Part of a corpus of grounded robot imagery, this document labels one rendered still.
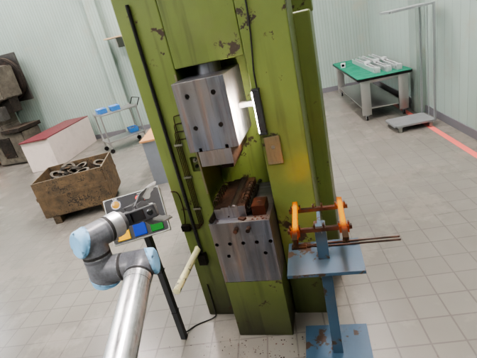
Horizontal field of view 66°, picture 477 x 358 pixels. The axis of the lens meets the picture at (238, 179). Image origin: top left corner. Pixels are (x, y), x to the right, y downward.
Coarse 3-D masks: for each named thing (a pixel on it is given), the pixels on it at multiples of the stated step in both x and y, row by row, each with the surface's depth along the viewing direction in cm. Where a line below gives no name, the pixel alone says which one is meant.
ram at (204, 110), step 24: (216, 72) 202; (240, 72) 227; (192, 96) 197; (216, 96) 194; (240, 96) 220; (192, 120) 203; (216, 120) 200; (240, 120) 213; (192, 144) 209; (216, 144) 206
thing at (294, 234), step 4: (292, 204) 206; (296, 204) 205; (292, 208) 201; (296, 208) 200; (292, 212) 197; (296, 212) 196; (292, 216) 193; (296, 216) 193; (292, 220) 189; (296, 220) 189; (292, 224) 186; (296, 224) 185; (292, 228) 182; (296, 228) 182; (292, 232) 177; (296, 232) 176; (292, 236) 174; (296, 236) 173; (292, 240) 171; (296, 240) 170; (296, 244) 171
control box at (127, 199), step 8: (136, 192) 221; (152, 192) 221; (160, 192) 227; (112, 200) 218; (120, 200) 219; (128, 200) 219; (144, 200) 220; (152, 200) 221; (160, 200) 221; (104, 208) 217; (112, 208) 218; (120, 208) 218; (160, 208) 220; (168, 224) 219; (152, 232) 217; (160, 232) 221; (128, 240) 216; (136, 240) 223
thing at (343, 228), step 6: (336, 198) 201; (342, 204) 194; (342, 210) 188; (342, 216) 183; (342, 222) 177; (342, 228) 172; (348, 228) 173; (342, 234) 167; (348, 234) 167; (348, 240) 167
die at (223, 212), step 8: (232, 184) 254; (224, 192) 246; (232, 192) 240; (240, 192) 235; (248, 192) 234; (224, 200) 232; (240, 200) 227; (216, 208) 226; (224, 208) 223; (232, 208) 222; (240, 208) 221; (216, 216) 226; (224, 216) 225; (232, 216) 224
